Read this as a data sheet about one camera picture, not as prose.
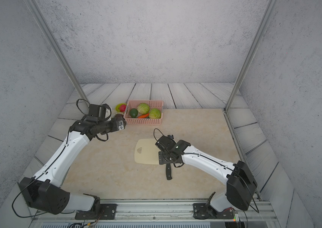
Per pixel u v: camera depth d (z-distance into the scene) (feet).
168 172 2.82
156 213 2.39
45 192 1.28
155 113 3.54
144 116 3.67
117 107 3.50
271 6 2.30
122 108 3.70
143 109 3.72
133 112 3.72
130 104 3.90
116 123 2.30
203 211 2.38
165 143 2.02
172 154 1.80
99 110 1.97
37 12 2.35
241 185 1.34
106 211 2.38
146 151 3.14
